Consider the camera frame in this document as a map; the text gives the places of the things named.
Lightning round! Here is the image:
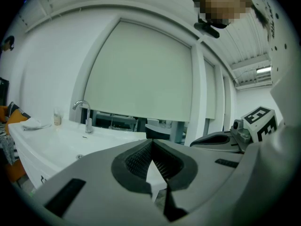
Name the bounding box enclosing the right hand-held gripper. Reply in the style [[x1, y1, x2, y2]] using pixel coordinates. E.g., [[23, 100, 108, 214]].
[[190, 106, 278, 154]]

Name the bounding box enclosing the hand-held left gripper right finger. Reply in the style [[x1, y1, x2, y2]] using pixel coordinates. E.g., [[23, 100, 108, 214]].
[[150, 139, 245, 223]]

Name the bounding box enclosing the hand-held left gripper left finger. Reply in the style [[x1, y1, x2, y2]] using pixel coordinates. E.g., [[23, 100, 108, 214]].
[[32, 138, 170, 226]]

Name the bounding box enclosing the narrow white roller blind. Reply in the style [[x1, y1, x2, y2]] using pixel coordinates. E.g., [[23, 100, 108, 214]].
[[203, 59, 217, 121]]

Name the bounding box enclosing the white vanity cabinet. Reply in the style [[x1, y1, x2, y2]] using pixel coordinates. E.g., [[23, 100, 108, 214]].
[[8, 120, 170, 191]]

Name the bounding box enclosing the chrome faucet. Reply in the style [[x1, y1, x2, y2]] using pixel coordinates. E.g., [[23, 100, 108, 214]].
[[71, 99, 94, 134]]

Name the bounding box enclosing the clear glass cup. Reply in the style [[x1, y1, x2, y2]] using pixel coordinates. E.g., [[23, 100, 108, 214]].
[[53, 106, 63, 126]]

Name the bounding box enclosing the ceiling tube light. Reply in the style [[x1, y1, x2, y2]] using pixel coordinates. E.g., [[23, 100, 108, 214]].
[[255, 65, 272, 74]]

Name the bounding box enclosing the white plate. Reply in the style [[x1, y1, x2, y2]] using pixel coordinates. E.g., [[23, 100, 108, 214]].
[[21, 116, 52, 132]]

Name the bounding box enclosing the orange sofa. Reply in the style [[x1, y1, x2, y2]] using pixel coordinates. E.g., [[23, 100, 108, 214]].
[[0, 104, 29, 183]]

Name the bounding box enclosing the white polka dot shirt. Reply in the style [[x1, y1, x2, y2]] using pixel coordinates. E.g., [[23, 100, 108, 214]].
[[243, 0, 301, 127]]

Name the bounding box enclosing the wide white roller blind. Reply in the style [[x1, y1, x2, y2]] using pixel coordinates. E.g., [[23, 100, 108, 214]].
[[83, 19, 193, 123]]

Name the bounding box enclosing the black white striped blanket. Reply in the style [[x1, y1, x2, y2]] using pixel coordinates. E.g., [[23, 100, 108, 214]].
[[0, 101, 32, 166]]

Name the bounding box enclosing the orange cushion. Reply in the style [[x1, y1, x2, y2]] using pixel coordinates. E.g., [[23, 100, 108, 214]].
[[5, 109, 29, 129]]

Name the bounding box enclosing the person's head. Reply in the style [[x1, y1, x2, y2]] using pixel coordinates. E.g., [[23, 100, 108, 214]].
[[191, 0, 254, 26]]

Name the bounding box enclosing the black head camera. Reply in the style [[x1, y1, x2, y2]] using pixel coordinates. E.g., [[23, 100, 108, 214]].
[[193, 18, 221, 39]]

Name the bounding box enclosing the black wall screen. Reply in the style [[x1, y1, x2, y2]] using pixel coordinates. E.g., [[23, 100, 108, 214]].
[[0, 77, 10, 106]]

